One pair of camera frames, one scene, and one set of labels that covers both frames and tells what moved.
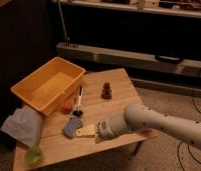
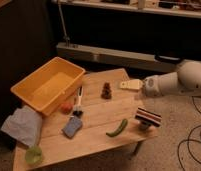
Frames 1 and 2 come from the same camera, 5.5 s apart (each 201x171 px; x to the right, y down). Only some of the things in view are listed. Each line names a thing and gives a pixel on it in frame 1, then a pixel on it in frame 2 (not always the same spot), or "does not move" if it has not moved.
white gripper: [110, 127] -> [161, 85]
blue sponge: [71, 126] does not move
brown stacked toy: [106, 91] does not move
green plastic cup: [34, 155] does not move
